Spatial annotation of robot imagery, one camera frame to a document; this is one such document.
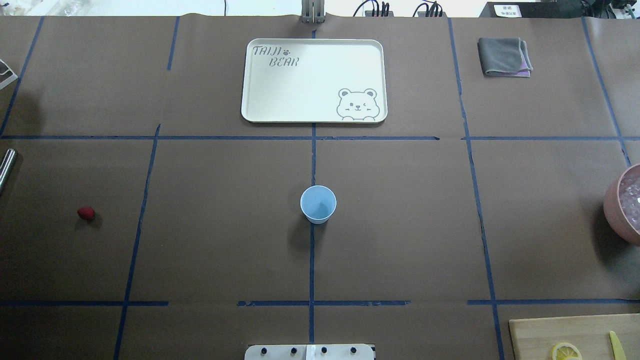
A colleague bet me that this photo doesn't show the lemon slices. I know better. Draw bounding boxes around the lemon slices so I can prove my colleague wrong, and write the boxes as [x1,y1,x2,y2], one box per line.
[550,342,583,360]

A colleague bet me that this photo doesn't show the black box with label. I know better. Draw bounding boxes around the black box with label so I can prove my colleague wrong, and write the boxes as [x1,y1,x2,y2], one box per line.
[478,0,585,19]

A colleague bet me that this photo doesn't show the aluminium frame post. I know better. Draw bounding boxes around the aluminium frame post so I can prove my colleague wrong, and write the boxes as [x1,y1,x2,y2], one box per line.
[301,0,326,24]

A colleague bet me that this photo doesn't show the light blue plastic cup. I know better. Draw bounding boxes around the light blue plastic cup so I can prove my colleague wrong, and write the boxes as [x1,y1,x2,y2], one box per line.
[299,185,338,224]

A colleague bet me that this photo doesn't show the yellow plastic knife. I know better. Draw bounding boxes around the yellow plastic knife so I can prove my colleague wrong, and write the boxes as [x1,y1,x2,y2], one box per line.
[609,331,627,360]

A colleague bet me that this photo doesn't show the white wire cup rack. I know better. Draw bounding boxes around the white wire cup rack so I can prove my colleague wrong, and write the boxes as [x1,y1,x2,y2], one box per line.
[0,59,19,91]

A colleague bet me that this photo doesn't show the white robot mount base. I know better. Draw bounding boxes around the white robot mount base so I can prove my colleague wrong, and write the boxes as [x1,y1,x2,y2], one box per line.
[244,343,377,360]

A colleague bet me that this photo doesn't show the steel muddler black tip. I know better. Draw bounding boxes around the steel muddler black tip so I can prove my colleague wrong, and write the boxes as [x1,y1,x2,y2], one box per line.
[0,148,18,194]

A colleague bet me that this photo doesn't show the folded grey cloth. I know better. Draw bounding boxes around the folded grey cloth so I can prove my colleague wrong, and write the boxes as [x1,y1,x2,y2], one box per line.
[477,38,533,78]

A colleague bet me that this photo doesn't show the pink bowl of ice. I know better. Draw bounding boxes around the pink bowl of ice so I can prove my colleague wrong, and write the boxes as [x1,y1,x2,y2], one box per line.
[603,164,640,246]

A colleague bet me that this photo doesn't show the red strawberry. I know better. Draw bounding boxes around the red strawberry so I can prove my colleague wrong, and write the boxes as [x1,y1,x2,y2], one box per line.
[77,206,96,221]

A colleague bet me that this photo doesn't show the cream bear serving tray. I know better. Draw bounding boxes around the cream bear serving tray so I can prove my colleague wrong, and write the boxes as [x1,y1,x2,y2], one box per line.
[241,38,389,125]

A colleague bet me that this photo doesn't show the wooden cutting board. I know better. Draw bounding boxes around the wooden cutting board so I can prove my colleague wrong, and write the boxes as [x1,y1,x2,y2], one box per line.
[509,313,640,360]

